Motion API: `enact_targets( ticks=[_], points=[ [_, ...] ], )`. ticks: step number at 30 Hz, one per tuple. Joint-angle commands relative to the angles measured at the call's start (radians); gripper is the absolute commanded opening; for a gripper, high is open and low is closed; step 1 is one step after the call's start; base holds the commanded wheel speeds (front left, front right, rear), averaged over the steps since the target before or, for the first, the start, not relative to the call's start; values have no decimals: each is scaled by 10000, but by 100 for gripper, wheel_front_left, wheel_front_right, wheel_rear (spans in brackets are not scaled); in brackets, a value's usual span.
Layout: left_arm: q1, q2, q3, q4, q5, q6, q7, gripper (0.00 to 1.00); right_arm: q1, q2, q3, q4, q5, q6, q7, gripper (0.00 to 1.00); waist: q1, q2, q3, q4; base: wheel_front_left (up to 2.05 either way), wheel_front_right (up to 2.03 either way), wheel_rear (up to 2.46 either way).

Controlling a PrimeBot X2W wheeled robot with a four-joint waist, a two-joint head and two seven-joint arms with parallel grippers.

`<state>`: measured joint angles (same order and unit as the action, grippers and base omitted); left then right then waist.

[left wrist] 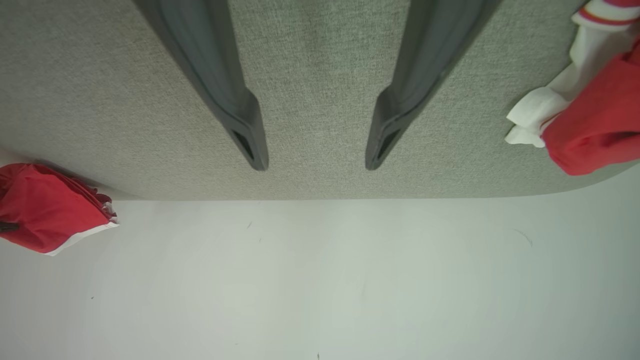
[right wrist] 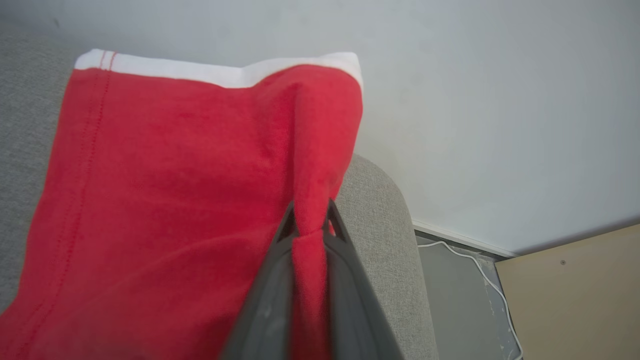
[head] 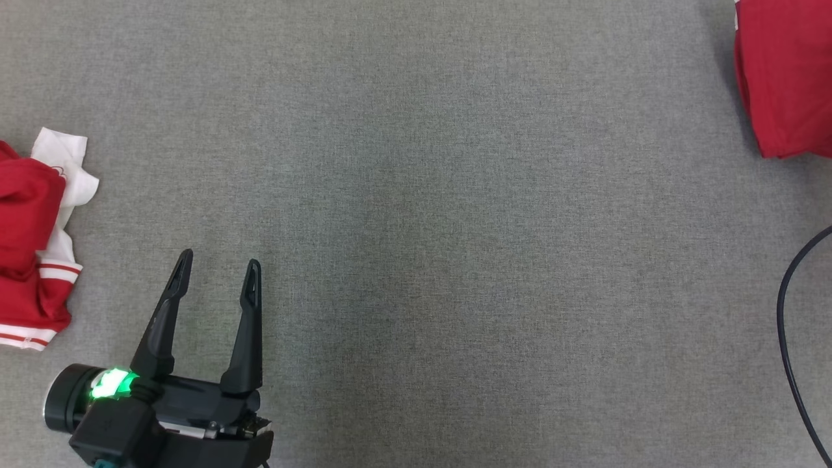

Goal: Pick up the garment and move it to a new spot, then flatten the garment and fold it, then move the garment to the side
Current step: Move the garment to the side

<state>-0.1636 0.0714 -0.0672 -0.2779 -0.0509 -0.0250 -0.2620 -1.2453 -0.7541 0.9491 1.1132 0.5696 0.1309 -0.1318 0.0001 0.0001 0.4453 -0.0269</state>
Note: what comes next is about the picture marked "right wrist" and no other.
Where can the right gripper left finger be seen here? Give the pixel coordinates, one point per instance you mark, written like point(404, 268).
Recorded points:
point(265, 310)

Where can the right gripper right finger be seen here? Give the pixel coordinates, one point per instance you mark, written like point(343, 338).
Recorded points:
point(355, 315)

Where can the red shorts white hem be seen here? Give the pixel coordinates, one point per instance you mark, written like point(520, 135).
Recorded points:
point(165, 200)

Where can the white skirting board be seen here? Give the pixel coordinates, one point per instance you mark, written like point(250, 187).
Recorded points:
point(465, 238)

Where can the beige wooden panel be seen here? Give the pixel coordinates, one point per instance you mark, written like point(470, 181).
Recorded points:
point(575, 300)

